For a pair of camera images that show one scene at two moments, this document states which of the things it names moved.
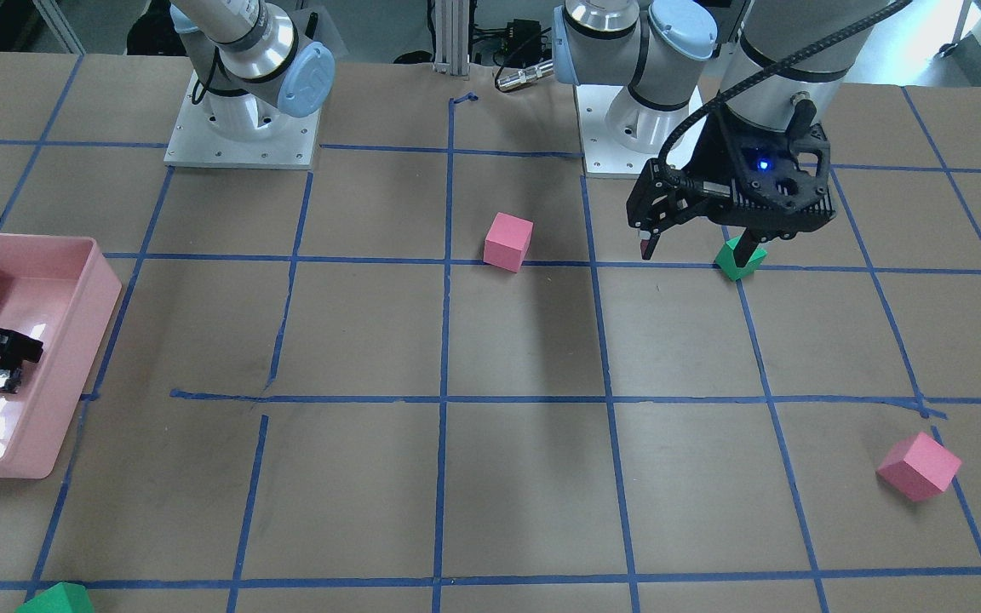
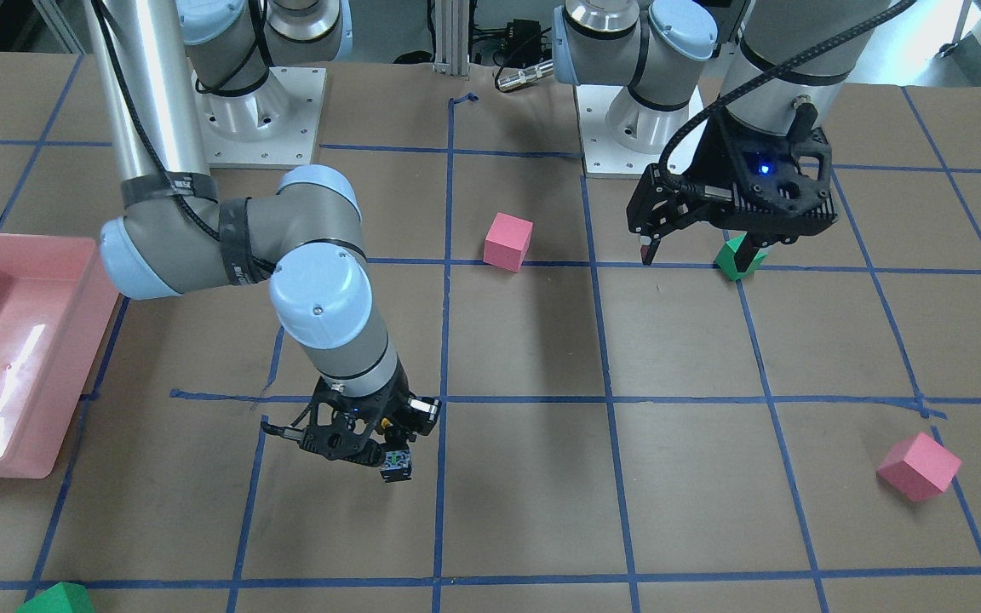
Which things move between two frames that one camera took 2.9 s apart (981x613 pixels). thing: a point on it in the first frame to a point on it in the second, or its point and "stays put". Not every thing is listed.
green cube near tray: x=60 y=598 stays put
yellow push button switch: x=1 y=375 to x=397 y=455
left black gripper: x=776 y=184 stays put
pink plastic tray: x=60 y=291 stays put
